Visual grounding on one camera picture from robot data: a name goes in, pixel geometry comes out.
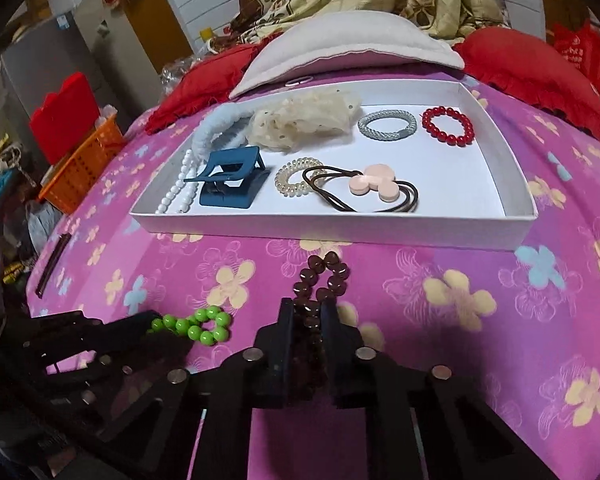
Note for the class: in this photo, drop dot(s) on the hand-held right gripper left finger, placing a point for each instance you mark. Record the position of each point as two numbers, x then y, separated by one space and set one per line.
286 352

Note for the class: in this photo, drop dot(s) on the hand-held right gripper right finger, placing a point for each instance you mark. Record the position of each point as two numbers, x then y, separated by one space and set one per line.
331 355

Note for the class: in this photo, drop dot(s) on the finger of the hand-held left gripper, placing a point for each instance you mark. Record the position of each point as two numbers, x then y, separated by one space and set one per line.
90 330
130 360

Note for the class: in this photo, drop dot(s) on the blue hair claw clip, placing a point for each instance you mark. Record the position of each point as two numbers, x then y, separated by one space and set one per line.
240 191

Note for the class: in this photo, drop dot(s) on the white cardboard tray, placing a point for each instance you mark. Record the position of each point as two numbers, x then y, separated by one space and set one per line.
430 182

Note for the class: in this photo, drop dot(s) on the black flat case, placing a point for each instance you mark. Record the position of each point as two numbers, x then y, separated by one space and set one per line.
54 262

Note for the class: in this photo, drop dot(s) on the pink floral blanket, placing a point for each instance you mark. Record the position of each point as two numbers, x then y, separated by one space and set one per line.
480 320

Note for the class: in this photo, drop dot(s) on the orange plastic basket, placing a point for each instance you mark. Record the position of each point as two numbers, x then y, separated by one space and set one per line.
80 170

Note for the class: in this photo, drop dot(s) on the red zigzag-edged box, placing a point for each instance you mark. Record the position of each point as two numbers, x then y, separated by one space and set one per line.
65 115

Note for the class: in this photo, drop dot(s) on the light blue fuzzy headband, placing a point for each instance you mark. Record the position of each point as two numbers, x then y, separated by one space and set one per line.
205 132

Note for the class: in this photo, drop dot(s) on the cream lace scrunchie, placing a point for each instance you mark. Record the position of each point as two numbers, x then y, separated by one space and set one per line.
300 120

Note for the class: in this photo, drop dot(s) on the red frilled pillow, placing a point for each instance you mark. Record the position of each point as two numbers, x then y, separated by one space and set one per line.
195 92
535 67

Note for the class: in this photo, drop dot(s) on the clear plastic bag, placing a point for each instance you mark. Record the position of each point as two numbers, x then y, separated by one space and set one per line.
180 75

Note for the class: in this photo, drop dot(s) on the grey cabinet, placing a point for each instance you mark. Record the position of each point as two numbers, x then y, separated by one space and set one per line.
45 60

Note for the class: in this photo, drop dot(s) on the white pillow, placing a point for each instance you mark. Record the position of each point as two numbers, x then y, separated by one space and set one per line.
350 42

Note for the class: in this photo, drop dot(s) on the yellow capped bottle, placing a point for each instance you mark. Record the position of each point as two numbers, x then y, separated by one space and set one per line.
208 37

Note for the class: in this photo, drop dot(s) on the red gift bag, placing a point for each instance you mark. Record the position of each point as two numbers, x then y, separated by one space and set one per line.
580 52

